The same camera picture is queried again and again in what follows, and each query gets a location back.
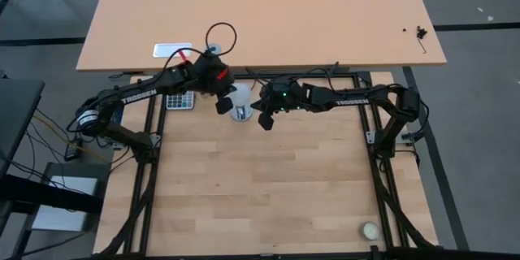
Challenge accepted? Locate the beige wooden desk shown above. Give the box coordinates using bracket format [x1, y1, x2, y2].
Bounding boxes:
[76, 0, 449, 74]

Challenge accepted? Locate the dark side table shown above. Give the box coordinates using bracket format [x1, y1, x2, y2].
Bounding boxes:
[0, 76, 46, 180]

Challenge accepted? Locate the black desk clamp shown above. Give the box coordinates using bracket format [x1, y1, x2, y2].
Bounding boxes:
[324, 61, 340, 80]

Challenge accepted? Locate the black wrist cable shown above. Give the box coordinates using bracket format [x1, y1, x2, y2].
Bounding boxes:
[299, 66, 339, 91]
[204, 21, 238, 58]

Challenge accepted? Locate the metal lamp socket base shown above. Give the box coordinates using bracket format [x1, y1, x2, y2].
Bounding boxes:
[227, 103, 254, 124]

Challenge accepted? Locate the yellow cable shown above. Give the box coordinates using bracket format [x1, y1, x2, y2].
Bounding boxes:
[32, 112, 110, 164]

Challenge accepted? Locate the white lightbulb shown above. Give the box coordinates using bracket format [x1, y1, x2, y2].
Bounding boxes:
[228, 81, 255, 109]

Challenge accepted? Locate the silver rectangular desk plate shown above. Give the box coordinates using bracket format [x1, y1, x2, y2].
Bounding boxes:
[152, 42, 193, 59]

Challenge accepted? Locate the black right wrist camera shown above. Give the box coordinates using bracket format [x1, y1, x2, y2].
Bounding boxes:
[257, 110, 275, 132]

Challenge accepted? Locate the black aluminium frame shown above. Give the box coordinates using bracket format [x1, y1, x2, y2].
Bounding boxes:
[99, 71, 442, 260]

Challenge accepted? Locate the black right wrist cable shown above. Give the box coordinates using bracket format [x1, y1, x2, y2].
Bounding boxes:
[299, 66, 339, 91]

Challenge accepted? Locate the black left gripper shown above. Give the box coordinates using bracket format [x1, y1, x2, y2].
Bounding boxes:
[193, 52, 239, 98]

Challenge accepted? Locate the grey desk calculator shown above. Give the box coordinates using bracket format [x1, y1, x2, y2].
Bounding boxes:
[165, 90, 197, 111]

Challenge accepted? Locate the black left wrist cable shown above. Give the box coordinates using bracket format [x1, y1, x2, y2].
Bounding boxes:
[204, 21, 238, 58]

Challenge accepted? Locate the black power adapter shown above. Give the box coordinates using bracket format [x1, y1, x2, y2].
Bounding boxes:
[63, 137, 84, 163]

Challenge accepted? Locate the black stand beam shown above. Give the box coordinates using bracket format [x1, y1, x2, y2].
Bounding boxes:
[0, 173, 103, 215]

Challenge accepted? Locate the small white ball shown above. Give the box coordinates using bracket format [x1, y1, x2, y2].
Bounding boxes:
[359, 221, 382, 242]

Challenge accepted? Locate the white box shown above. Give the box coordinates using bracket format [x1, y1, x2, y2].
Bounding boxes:
[31, 175, 99, 233]

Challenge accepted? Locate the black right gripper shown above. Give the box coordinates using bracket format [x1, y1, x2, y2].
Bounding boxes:
[250, 77, 307, 114]

